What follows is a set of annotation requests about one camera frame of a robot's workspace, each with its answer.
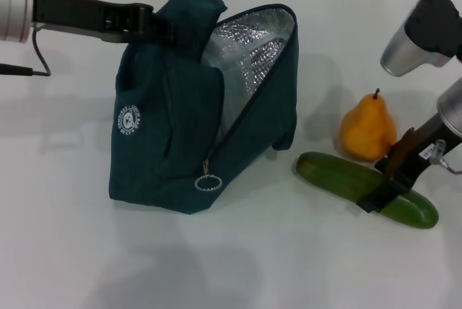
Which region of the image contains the orange pear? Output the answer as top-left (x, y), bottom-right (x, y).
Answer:
top-left (340, 87), bottom-right (398, 161)

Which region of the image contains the silver zipper pull ring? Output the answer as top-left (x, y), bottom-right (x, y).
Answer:
top-left (194, 159), bottom-right (222, 193)

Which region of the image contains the dark teal insulated lunch bag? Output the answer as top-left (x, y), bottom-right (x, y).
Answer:
top-left (108, 0), bottom-right (299, 215)

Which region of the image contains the dark left arm cable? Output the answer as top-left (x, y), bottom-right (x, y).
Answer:
top-left (0, 27), bottom-right (51, 78)

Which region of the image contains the green cucumber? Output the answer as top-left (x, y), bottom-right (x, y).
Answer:
top-left (296, 151), bottom-right (440, 230)

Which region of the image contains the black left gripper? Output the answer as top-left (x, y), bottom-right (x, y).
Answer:
top-left (32, 0), bottom-right (205, 50)

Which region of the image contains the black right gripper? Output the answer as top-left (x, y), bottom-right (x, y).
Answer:
top-left (355, 112), bottom-right (450, 214)

